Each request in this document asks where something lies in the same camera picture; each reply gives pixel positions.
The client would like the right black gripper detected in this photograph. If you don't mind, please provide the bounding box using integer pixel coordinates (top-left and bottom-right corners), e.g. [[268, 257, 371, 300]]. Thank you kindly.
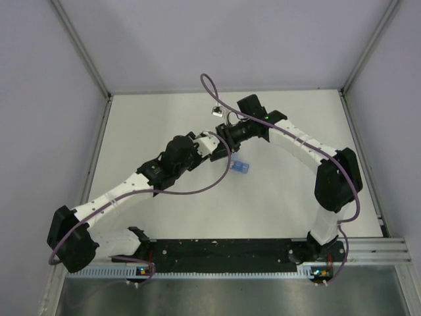
[[210, 119, 254, 163]]

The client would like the blue pill organizer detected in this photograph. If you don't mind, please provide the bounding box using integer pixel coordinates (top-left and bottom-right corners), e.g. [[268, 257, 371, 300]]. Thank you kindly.
[[230, 153, 250, 174]]

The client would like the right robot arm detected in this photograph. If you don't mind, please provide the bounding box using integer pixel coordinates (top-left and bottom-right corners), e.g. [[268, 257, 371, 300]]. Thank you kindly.
[[211, 94, 362, 261]]

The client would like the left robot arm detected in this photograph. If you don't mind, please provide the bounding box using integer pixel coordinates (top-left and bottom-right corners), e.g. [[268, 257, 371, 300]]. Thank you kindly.
[[47, 131, 232, 273]]

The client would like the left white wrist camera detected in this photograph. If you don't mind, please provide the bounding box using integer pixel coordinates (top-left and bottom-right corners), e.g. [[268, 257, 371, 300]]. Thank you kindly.
[[193, 131, 220, 157]]

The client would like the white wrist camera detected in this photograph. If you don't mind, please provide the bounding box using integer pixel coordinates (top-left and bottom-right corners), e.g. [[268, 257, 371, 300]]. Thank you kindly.
[[193, 131, 220, 157], [211, 105, 226, 118]]

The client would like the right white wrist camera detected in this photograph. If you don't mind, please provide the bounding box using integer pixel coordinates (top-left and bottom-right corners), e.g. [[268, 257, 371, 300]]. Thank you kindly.
[[211, 105, 226, 118]]

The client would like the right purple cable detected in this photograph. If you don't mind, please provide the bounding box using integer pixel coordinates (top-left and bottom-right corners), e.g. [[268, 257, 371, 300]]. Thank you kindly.
[[200, 73, 361, 226]]

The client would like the purple cable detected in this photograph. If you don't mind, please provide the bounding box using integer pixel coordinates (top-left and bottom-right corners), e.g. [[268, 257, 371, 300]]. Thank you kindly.
[[200, 73, 361, 226], [48, 131, 233, 266]]

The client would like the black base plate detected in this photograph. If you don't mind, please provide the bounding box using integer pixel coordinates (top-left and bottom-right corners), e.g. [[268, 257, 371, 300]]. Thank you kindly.
[[131, 238, 345, 272]]

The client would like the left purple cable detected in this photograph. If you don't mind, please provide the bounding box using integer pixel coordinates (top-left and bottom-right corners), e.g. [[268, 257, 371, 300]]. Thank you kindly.
[[48, 131, 233, 266]]

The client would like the grey cable duct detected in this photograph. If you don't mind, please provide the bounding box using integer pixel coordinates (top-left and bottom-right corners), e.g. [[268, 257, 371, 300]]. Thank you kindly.
[[66, 264, 333, 282]]

